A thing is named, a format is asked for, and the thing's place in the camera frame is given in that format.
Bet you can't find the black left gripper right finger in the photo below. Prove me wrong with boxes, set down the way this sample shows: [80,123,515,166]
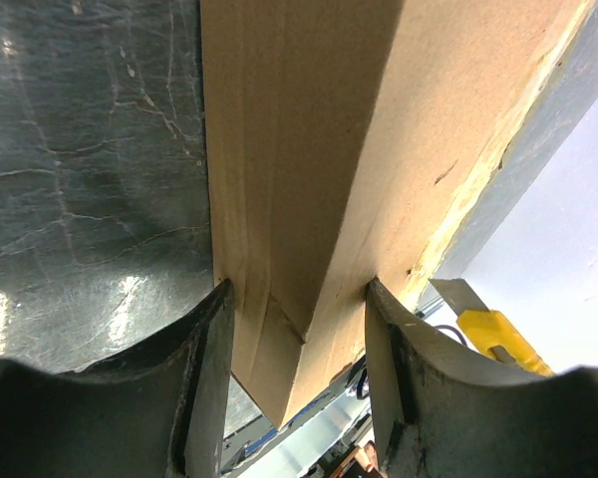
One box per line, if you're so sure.
[365,280,598,477]

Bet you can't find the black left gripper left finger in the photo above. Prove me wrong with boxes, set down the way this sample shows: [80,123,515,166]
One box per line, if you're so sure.
[0,281,234,477]

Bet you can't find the yellow utility knife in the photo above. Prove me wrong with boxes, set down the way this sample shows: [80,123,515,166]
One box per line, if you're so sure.
[430,279,554,376]

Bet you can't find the brown cardboard express box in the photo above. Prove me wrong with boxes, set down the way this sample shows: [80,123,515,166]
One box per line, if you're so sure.
[200,1,594,426]

